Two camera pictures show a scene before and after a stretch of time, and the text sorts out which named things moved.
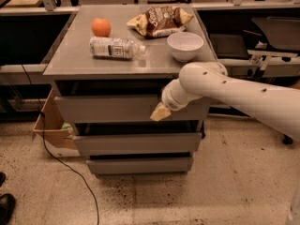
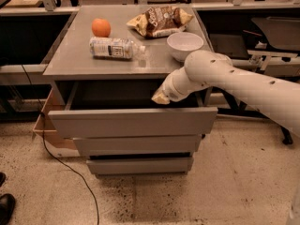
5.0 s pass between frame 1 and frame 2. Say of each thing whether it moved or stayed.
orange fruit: stayed
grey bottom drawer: stayed
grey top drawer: moved
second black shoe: stayed
